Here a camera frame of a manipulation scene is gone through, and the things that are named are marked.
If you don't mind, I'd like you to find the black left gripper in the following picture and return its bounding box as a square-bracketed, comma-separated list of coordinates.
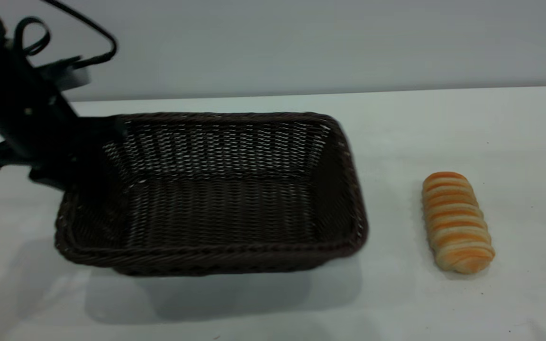
[0, 76, 127, 192]

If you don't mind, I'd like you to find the dark brown woven basket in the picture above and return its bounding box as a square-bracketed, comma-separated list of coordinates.
[54, 112, 369, 277]

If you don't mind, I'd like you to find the striped orange bread roll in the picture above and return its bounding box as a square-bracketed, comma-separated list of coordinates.
[421, 171, 495, 274]

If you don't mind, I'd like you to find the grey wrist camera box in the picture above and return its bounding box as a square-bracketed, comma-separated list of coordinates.
[36, 56, 92, 91]

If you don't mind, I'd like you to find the long black camera cable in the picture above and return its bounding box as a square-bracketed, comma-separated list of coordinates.
[41, 0, 118, 69]

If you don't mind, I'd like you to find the looped black cable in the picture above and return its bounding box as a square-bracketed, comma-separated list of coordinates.
[14, 17, 51, 56]

